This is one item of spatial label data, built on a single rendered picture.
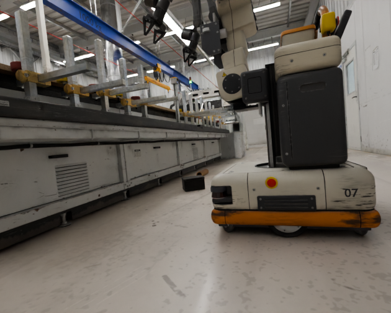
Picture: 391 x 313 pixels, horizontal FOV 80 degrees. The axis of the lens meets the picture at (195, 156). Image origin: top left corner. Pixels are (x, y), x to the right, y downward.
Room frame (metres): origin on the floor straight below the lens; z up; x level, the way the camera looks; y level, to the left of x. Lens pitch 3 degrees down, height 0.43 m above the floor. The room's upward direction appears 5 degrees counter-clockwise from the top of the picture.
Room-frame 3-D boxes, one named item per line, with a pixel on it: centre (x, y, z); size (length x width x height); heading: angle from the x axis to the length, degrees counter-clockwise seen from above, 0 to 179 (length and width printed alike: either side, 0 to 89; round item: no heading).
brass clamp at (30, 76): (1.12, 0.73, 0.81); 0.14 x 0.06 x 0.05; 161
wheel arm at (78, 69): (1.10, 0.63, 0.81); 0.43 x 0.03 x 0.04; 71
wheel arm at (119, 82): (1.34, 0.55, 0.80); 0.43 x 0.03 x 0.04; 71
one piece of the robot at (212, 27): (1.34, -0.19, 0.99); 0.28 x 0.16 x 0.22; 161
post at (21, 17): (1.10, 0.73, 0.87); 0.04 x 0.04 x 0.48; 71
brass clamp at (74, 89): (1.35, 0.64, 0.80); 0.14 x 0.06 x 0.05; 161
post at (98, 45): (1.57, 0.57, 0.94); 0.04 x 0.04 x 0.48; 71
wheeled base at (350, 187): (1.25, -0.46, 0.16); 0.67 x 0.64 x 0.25; 71
